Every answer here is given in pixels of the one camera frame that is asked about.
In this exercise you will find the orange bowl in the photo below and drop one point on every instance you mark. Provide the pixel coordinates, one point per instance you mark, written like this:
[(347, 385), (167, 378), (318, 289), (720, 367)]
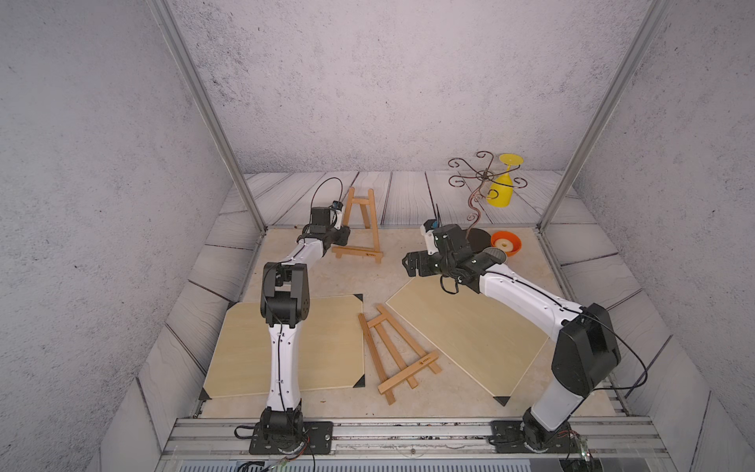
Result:
[(507, 241)]

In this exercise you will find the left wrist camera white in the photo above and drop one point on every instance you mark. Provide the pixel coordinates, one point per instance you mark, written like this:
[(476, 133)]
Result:
[(336, 209)]

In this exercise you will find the right aluminium frame post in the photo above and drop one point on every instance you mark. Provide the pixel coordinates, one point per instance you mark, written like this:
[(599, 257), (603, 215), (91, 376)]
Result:
[(630, 62)]

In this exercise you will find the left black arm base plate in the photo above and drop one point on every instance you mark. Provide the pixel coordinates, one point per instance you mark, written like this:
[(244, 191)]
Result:
[(310, 437)]

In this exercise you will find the grey striped ceramic mug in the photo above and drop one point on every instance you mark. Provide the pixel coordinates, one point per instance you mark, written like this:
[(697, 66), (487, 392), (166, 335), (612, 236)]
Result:
[(496, 255)]

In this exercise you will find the left aluminium frame post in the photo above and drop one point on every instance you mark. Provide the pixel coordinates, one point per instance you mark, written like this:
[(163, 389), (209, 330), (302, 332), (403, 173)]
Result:
[(179, 50)]

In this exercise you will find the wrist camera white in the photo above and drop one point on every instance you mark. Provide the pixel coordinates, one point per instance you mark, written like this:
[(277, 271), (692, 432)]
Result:
[(336, 209), (427, 230)]

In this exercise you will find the yellow plastic goblet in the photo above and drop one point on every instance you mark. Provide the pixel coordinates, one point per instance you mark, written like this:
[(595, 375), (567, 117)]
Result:
[(503, 185)]

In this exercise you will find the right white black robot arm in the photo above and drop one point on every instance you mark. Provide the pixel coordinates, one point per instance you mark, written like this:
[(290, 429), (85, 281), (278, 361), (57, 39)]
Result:
[(587, 347)]

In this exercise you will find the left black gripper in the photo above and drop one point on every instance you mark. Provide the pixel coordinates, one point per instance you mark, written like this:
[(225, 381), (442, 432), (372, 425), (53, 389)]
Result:
[(342, 236)]

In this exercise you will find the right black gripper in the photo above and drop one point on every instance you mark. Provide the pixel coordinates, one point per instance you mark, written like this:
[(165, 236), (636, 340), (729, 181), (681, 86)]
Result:
[(412, 263)]

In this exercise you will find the aluminium frame post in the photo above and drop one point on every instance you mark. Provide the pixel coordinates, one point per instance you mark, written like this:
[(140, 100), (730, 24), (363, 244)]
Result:
[(179, 50), (630, 62)]

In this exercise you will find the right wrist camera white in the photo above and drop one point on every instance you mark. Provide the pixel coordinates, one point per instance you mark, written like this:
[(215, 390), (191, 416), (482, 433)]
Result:
[(427, 230)]

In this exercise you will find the light wooden canvas board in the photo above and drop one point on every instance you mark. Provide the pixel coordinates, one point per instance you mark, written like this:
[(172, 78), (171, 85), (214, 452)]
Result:
[(331, 349), (490, 342)]

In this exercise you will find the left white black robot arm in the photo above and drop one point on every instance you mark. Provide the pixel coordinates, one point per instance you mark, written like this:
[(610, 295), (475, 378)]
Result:
[(285, 306)]

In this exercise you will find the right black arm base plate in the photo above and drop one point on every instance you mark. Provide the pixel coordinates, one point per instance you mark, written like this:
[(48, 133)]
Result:
[(517, 437)]

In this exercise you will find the aluminium front rail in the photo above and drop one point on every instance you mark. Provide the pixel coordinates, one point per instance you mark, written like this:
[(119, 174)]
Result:
[(601, 438)]

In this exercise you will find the brown metal scroll stand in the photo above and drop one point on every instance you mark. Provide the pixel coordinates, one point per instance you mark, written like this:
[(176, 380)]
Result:
[(478, 182)]

